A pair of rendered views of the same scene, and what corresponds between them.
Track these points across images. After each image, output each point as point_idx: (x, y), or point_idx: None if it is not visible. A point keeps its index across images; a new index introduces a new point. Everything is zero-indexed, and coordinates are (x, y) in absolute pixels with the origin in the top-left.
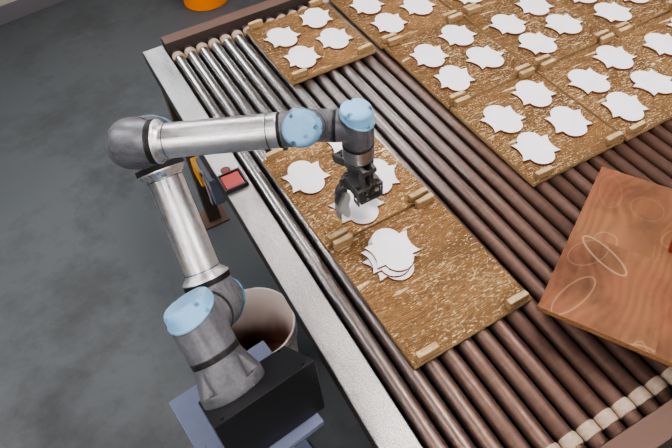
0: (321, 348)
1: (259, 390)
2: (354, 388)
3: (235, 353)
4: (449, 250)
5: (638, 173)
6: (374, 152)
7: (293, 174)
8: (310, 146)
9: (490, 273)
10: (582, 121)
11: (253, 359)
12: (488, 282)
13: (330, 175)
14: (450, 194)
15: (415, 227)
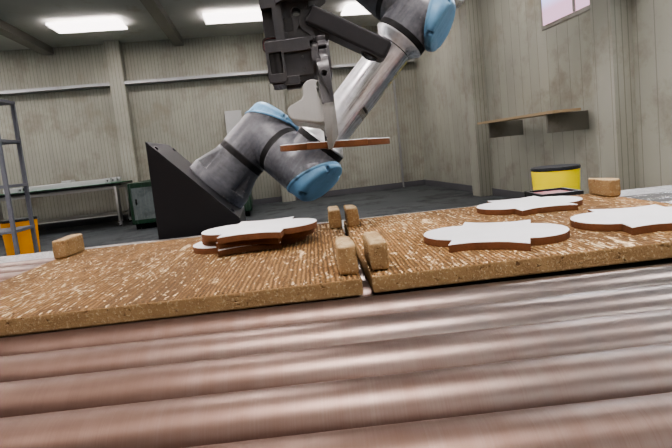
0: None
1: (173, 155)
2: (136, 243)
3: (220, 149)
4: (176, 277)
5: None
6: (610, 237)
7: (538, 198)
8: (642, 205)
9: (37, 303)
10: None
11: (215, 167)
12: (30, 298)
13: (522, 211)
14: (357, 317)
15: (290, 258)
